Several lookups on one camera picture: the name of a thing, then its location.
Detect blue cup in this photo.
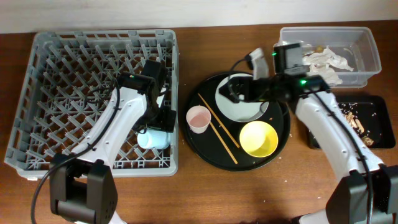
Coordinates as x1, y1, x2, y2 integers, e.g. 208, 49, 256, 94
137, 129, 171, 150

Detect yellow bowl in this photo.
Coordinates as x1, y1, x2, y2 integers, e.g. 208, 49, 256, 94
239, 121, 279, 158

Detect white napkin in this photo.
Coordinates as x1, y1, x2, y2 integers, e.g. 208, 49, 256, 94
303, 46, 354, 86

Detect gold foil wrapper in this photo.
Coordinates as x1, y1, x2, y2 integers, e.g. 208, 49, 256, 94
314, 45, 325, 53

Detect food scraps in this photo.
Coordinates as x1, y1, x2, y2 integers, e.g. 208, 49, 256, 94
338, 103, 375, 147

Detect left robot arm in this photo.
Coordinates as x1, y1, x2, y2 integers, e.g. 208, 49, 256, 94
49, 60, 177, 223

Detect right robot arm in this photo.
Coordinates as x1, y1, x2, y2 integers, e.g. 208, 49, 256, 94
219, 43, 397, 224

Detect grey dishwasher rack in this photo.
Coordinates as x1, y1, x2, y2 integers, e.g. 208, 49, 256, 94
4, 29, 179, 180

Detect grey round plate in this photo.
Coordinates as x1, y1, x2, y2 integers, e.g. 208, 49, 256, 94
215, 77, 269, 123

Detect round black tray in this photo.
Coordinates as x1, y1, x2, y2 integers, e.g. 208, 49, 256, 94
183, 72, 290, 171

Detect upper wooden chopstick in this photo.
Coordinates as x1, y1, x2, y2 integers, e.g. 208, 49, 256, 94
197, 93, 240, 148

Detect wooden chopstick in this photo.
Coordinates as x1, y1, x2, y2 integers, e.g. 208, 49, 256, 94
210, 121, 238, 164
197, 93, 240, 148

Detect pink cup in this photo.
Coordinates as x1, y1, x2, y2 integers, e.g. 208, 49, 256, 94
186, 105, 211, 134

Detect lower wooden chopstick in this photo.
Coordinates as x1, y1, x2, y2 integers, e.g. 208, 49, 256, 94
210, 121, 238, 164

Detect clear plastic bin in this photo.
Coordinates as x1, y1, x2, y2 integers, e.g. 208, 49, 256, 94
276, 27, 382, 88

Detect black rectangular tray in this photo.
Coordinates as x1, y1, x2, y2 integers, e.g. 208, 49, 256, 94
307, 95, 397, 150

